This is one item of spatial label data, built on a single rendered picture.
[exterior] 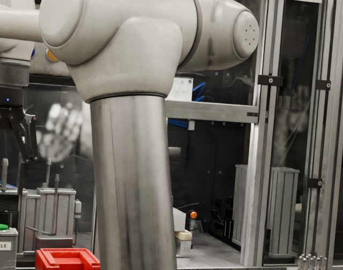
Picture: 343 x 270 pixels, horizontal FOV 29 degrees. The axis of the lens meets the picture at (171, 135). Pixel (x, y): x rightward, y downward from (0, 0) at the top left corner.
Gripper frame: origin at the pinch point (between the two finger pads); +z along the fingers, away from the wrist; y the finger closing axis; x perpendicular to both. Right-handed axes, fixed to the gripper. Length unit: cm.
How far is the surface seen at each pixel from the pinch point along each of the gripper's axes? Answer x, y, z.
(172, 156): -28, -49, -5
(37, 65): -9.6, -7.5, -25.8
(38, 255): -3.8, -10.0, 17.2
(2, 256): 3.1, -1.4, 15.6
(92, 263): 7.3, -20.0, 16.0
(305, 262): 3, -75, 17
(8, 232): 2.6, -2.2, 10.6
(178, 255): -21, -51, 22
